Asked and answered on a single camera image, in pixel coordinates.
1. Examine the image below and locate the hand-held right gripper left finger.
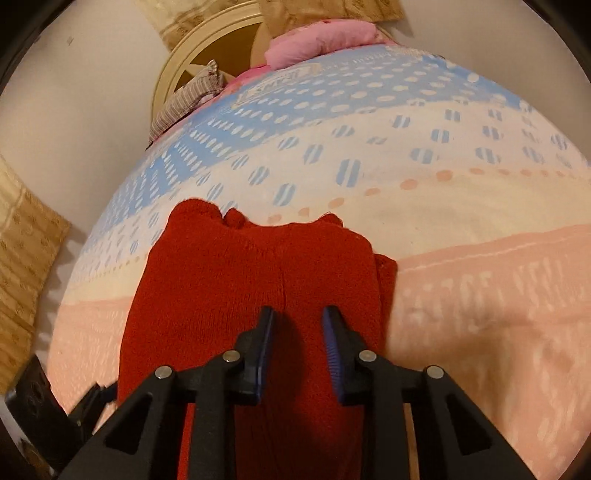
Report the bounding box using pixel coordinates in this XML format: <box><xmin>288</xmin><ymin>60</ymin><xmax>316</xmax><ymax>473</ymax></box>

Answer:
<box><xmin>58</xmin><ymin>306</ymin><xmax>276</xmax><ymax>480</ymax></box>

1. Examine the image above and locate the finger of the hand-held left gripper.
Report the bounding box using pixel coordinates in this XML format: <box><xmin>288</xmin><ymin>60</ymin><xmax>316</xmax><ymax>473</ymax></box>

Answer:
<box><xmin>68</xmin><ymin>382</ymin><xmax>119</xmax><ymax>432</ymax></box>

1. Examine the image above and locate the cream wooden headboard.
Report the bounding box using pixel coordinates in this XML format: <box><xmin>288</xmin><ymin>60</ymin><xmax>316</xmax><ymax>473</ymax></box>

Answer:
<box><xmin>151</xmin><ymin>0</ymin><xmax>278</xmax><ymax>125</ymax></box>

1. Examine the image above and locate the dotted pastel bed sheet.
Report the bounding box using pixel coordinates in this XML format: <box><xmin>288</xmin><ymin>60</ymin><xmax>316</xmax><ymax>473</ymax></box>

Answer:
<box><xmin>46</xmin><ymin>44</ymin><xmax>591</xmax><ymax>480</ymax></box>

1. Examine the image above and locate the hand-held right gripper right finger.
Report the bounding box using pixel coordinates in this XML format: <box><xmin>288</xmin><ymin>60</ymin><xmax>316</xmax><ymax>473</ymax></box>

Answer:
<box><xmin>322</xmin><ymin>305</ymin><xmax>522</xmax><ymax>480</ymax></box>

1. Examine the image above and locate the pink pillow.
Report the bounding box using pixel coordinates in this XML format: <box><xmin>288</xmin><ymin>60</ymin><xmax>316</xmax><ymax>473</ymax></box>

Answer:
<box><xmin>226</xmin><ymin>19</ymin><xmax>398</xmax><ymax>88</ymax></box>

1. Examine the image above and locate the grey striped pillow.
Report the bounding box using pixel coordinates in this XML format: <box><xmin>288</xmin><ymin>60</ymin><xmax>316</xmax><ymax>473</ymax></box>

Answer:
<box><xmin>148</xmin><ymin>60</ymin><xmax>229</xmax><ymax>141</ymax></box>

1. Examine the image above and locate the red knitted sweater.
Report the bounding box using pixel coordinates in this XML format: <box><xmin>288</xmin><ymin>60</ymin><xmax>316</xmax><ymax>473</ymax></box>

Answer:
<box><xmin>117</xmin><ymin>198</ymin><xmax>399</xmax><ymax>480</ymax></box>

